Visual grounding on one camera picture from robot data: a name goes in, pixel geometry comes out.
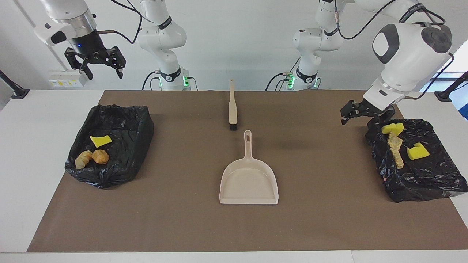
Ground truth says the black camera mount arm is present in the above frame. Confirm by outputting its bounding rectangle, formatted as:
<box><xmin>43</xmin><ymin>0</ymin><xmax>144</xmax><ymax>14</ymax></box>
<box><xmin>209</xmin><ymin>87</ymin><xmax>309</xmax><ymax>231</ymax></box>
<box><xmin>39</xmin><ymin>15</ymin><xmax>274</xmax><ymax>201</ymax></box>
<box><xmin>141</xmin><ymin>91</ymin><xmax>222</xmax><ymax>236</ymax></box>
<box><xmin>0</xmin><ymin>70</ymin><xmax>30</xmax><ymax>100</ymax></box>
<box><xmin>434</xmin><ymin>71</ymin><xmax>468</xmax><ymax>102</ymax></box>

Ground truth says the black bag lined bin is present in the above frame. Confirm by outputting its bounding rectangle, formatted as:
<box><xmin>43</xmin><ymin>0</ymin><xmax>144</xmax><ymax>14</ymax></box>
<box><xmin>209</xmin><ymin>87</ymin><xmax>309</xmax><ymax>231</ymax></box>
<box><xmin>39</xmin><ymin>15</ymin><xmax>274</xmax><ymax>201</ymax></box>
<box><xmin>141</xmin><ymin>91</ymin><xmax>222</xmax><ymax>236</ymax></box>
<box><xmin>64</xmin><ymin>104</ymin><xmax>155</xmax><ymax>190</ymax></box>
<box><xmin>365</xmin><ymin>118</ymin><xmax>468</xmax><ymax>203</ymax></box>

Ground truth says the yellow sponge piece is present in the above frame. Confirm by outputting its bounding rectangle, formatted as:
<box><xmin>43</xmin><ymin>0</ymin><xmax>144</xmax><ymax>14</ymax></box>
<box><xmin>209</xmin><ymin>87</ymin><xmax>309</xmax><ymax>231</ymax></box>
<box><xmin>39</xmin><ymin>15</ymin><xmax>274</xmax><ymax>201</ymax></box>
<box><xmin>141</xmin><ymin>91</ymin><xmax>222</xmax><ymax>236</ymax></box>
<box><xmin>381</xmin><ymin>122</ymin><xmax>405</xmax><ymax>135</ymax></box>
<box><xmin>407</xmin><ymin>142</ymin><xmax>431</xmax><ymax>161</ymax></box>
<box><xmin>89</xmin><ymin>135</ymin><xmax>113</xmax><ymax>149</ymax></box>

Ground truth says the brown bread roll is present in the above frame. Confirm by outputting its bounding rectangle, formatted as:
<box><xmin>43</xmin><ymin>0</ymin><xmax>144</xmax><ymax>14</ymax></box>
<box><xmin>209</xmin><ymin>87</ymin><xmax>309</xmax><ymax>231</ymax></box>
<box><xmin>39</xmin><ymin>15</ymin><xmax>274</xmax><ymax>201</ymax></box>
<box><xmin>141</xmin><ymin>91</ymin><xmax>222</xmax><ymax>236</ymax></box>
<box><xmin>91</xmin><ymin>149</ymin><xmax>110</xmax><ymax>165</ymax></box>

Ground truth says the orange striped croissant piece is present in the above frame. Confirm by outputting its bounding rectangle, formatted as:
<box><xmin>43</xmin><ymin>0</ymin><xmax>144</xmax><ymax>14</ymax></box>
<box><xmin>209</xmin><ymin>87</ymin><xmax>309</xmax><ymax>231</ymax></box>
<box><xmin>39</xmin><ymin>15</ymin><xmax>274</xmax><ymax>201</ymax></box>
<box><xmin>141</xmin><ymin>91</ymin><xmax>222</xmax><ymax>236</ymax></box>
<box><xmin>387</xmin><ymin>132</ymin><xmax>404</xmax><ymax>149</ymax></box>
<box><xmin>393</xmin><ymin>146</ymin><xmax>405</xmax><ymax>169</ymax></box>

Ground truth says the brown table mat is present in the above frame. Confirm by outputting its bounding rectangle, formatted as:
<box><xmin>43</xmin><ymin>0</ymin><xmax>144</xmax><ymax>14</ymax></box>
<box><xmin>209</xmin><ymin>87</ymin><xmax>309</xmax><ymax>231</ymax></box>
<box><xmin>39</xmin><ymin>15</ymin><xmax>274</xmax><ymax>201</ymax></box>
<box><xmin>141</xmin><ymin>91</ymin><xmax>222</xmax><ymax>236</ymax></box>
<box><xmin>27</xmin><ymin>90</ymin><xmax>468</xmax><ymax>252</ymax></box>

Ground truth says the bright window opening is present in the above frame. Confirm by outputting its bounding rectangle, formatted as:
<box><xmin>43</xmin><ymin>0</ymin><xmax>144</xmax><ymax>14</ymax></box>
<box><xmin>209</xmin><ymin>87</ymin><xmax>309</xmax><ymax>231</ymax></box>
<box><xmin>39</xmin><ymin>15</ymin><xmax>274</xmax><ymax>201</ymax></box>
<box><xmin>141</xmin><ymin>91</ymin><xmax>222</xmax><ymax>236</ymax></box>
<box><xmin>420</xmin><ymin>38</ymin><xmax>468</xmax><ymax>121</ymax></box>

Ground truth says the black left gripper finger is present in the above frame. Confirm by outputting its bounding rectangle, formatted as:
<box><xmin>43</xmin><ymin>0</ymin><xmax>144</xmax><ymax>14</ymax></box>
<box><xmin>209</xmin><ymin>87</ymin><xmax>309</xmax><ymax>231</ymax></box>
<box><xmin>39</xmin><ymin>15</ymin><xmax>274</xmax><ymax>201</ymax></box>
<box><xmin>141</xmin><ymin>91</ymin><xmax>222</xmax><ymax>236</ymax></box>
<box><xmin>367</xmin><ymin>105</ymin><xmax>397</xmax><ymax>129</ymax></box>
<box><xmin>340</xmin><ymin>99</ymin><xmax>368</xmax><ymax>126</ymax></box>

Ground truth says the beige hand brush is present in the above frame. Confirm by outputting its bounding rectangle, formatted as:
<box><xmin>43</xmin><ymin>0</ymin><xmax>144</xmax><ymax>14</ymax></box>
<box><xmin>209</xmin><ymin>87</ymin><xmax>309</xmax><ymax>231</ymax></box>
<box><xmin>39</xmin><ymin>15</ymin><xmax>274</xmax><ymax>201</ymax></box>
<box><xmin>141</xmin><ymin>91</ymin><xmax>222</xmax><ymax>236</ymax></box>
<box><xmin>228</xmin><ymin>79</ymin><xmax>239</xmax><ymax>132</ymax></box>

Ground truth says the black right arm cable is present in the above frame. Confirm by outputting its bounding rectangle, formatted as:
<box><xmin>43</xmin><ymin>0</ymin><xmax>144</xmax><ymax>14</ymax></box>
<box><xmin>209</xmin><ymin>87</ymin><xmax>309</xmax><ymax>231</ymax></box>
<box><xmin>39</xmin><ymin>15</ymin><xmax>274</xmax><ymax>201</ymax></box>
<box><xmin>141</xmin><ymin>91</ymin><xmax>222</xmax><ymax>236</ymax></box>
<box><xmin>96</xmin><ymin>0</ymin><xmax>144</xmax><ymax>45</ymax></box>

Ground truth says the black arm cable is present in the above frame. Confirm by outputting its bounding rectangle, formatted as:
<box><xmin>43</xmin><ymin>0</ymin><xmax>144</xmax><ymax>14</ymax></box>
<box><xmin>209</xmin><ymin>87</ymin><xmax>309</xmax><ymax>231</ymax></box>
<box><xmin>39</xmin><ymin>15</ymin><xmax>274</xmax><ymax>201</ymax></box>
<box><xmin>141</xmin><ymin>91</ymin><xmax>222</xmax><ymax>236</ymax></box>
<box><xmin>96</xmin><ymin>0</ymin><xmax>144</xmax><ymax>45</ymax></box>
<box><xmin>333</xmin><ymin>0</ymin><xmax>454</xmax><ymax>100</ymax></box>

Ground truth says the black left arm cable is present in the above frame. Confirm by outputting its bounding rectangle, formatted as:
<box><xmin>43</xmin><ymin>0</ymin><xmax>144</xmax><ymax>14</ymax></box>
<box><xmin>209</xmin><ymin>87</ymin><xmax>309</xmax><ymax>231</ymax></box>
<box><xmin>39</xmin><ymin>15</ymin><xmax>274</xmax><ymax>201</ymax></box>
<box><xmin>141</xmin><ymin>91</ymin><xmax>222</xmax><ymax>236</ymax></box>
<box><xmin>333</xmin><ymin>0</ymin><xmax>454</xmax><ymax>100</ymax></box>

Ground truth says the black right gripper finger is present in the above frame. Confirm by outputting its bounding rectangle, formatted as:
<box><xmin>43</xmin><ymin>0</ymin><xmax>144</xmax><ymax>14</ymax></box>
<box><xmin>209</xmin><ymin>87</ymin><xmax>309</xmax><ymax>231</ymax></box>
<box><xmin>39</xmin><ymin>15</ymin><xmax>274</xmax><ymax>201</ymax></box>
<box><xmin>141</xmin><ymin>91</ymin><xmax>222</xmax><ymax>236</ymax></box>
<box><xmin>64</xmin><ymin>47</ymin><xmax>94</xmax><ymax>80</ymax></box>
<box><xmin>96</xmin><ymin>46</ymin><xmax>127</xmax><ymax>79</ymax></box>

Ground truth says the pale beige croissant piece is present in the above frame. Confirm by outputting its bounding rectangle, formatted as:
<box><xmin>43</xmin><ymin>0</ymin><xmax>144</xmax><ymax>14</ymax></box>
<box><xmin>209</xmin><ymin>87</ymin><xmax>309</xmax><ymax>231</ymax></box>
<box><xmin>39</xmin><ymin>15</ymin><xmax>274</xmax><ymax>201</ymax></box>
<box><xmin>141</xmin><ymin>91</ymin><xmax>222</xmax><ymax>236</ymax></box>
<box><xmin>75</xmin><ymin>150</ymin><xmax>93</xmax><ymax>170</ymax></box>

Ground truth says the black base power cable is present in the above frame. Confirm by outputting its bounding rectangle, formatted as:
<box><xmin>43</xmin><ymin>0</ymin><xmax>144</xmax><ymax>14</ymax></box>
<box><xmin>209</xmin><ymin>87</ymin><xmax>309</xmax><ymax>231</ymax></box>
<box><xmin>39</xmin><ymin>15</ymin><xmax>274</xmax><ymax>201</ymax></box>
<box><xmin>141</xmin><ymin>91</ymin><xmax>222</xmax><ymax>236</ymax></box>
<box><xmin>142</xmin><ymin>70</ymin><xmax>160</xmax><ymax>91</ymax></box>
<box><xmin>265</xmin><ymin>72</ymin><xmax>293</xmax><ymax>91</ymax></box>

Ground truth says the beige plastic dustpan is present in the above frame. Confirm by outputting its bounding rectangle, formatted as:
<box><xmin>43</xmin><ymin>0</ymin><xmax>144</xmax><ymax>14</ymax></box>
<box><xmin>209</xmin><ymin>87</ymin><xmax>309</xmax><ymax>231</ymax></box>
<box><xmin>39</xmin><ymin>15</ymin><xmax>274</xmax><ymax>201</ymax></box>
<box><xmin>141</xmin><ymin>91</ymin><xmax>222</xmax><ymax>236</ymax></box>
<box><xmin>219</xmin><ymin>130</ymin><xmax>279</xmax><ymax>205</ymax></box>

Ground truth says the white wall socket box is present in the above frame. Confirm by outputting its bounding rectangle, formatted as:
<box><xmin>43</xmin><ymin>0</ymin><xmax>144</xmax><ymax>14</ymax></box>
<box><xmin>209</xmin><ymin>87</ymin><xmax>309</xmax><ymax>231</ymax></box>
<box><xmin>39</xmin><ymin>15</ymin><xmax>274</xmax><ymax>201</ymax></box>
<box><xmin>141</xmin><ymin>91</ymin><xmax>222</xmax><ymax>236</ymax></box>
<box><xmin>48</xmin><ymin>69</ymin><xmax>88</xmax><ymax>88</ymax></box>

